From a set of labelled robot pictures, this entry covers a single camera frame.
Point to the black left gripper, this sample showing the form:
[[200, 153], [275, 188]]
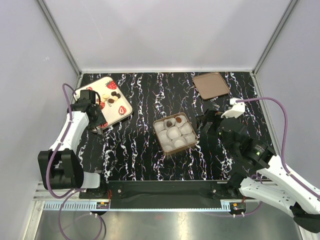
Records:
[[100, 120]]

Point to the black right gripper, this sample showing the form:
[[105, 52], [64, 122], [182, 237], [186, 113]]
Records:
[[212, 115]]

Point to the metal tongs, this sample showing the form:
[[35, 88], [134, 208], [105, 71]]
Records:
[[99, 130]]

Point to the rose gold chocolate box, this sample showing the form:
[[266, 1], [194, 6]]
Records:
[[178, 137]]

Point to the dark cone chocolate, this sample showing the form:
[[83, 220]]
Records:
[[169, 124]]

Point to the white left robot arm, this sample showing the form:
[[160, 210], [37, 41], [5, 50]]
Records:
[[59, 166]]

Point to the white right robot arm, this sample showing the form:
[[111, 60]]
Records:
[[290, 196]]

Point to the dark chocolate pair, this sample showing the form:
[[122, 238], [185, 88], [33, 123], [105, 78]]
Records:
[[114, 93]]

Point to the strawberry pattern tray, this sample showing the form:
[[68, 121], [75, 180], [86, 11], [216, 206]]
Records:
[[114, 109]]

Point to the rose gold box lid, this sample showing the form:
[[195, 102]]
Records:
[[210, 85]]

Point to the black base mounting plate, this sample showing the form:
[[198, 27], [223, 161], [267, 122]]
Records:
[[163, 195]]

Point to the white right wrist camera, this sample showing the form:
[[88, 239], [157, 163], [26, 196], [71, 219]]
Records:
[[237, 108]]

